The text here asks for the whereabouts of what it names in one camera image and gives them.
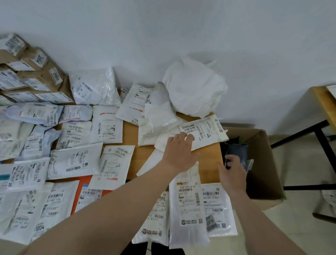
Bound person's right hand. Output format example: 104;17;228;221
216;154;248;198

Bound person's left hand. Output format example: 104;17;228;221
162;132;200;174

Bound white bubble packet grey tag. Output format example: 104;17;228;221
200;182;239;237

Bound long white pouch yellow logo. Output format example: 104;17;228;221
168;162;211;249

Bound glossy white pouch small label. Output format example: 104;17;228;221
115;83;153;126

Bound large white plastic bag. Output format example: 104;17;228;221
162;56;229;119

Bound white padded packet red strip label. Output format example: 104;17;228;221
89;145;136;191

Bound small white pouch tagged corner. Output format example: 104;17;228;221
132;191;170;247

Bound white mailer red square logo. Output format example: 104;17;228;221
90;104;124;145

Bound orange mailer envelope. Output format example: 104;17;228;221
70;175;114;216

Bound white bubble packet barcode label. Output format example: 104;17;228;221
46;142;104;181

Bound small white pouch square label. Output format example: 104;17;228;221
55;120;93;151

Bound puffy clear white parcel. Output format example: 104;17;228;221
68;67;122;108

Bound white pouch long label strip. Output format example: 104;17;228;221
29;180;80;243

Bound light blue-grey soft parcel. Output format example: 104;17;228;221
5;102;64;128

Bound white pouch bold black print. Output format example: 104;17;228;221
6;157;51;193

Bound stack of cardboard boxes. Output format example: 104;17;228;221
0;33;69;92

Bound cream mailer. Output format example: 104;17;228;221
0;119;22;143

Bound brown box white barcode label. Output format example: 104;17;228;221
0;33;29;57

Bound person's left forearm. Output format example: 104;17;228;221
18;163;179;255

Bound person's right forearm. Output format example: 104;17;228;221
228;189;308;255

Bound dark blue plastic bag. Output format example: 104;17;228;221
227;143;254;172

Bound person's black trousers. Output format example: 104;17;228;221
120;240;185;255

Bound brown cardboard box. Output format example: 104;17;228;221
220;127;287;211

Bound wooden table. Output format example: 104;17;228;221
0;87;224;245

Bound wooden desk with black legs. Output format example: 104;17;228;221
270;84;336;224

